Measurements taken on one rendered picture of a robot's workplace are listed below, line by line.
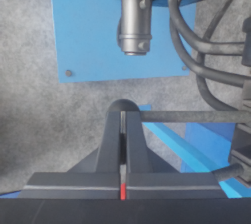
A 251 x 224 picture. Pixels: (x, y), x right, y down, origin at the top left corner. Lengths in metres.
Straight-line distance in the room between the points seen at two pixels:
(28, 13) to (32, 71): 0.29
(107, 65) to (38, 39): 0.39
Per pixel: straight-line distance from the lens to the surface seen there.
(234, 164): 0.24
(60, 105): 1.14
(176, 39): 0.44
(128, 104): 0.17
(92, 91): 1.13
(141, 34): 0.60
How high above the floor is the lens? 1.08
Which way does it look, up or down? 64 degrees down
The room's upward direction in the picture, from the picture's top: 128 degrees clockwise
